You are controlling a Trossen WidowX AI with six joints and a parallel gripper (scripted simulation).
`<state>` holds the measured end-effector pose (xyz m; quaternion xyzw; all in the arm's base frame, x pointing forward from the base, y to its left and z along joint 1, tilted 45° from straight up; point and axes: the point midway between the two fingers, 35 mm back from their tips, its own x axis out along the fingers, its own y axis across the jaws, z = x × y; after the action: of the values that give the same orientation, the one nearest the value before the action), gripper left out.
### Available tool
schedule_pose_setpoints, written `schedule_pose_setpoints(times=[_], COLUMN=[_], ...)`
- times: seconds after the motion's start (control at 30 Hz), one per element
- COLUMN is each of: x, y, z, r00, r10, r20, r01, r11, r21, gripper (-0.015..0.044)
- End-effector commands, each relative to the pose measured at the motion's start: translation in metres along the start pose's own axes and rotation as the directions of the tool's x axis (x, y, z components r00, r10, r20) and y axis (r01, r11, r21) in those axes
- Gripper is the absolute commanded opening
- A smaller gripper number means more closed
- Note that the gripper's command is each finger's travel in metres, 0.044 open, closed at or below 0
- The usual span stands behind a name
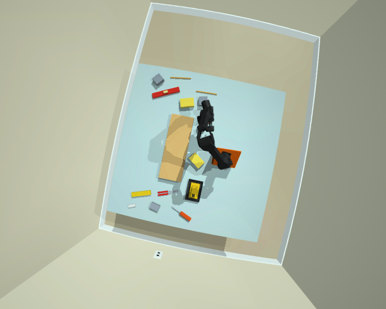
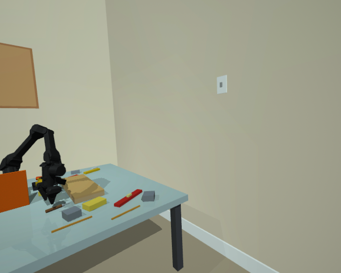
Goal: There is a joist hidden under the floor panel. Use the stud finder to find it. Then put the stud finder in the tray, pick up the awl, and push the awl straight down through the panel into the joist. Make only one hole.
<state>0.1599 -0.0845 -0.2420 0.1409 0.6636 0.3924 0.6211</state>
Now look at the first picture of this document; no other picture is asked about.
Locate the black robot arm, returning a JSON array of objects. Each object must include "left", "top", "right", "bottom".
[{"left": 197, "top": 100, "right": 233, "bottom": 170}]

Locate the orange-handled awl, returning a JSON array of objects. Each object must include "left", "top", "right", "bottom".
[{"left": 172, "top": 206, "right": 191, "bottom": 221}]

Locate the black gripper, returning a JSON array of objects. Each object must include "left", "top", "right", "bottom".
[{"left": 208, "top": 121, "right": 214, "bottom": 132}]

